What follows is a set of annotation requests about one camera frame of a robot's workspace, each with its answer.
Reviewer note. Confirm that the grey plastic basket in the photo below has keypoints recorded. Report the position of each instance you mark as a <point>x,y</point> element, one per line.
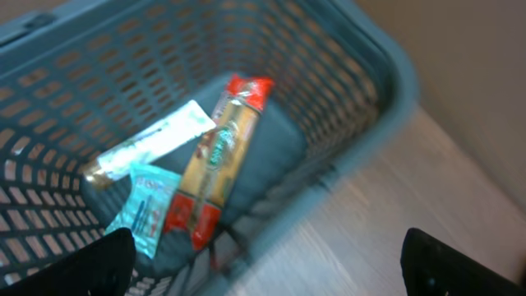
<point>87,75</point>

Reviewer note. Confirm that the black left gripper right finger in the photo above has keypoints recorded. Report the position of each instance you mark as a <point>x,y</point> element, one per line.
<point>431,267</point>

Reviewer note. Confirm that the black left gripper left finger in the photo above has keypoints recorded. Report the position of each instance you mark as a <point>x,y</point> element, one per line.
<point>102,268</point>

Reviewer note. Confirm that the white cream tube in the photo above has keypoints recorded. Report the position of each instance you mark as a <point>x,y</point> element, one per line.
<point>179,127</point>

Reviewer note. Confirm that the teal snack packet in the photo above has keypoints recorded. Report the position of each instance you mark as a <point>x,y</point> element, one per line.
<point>145,210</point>

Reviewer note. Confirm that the orange spaghetti packet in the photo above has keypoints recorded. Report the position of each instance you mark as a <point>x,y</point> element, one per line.
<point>213,168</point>

